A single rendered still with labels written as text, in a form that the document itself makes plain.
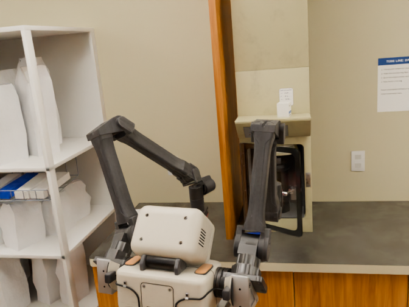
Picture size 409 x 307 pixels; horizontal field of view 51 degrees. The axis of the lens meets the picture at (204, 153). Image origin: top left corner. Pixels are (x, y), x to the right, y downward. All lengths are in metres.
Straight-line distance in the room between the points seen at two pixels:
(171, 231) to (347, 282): 0.94
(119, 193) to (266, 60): 0.89
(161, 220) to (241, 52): 0.95
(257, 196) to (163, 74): 1.32
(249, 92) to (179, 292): 1.04
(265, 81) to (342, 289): 0.94
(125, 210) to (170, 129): 1.12
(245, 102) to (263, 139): 0.66
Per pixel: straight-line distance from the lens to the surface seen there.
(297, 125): 1.89
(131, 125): 1.54
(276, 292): 1.98
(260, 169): 1.32
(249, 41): 1.95
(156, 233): 1.26
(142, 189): 2.68
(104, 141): 1.48
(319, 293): 1.98
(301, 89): 1.95
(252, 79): 1.95
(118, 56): 2.56
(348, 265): 1.88
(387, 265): 1.90
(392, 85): 2.43
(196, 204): 1.74
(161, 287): 1.25
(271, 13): 1.94
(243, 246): 1.30
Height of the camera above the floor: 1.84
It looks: 14 degrees down
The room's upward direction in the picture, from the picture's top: 5 degrees counter-clockwise
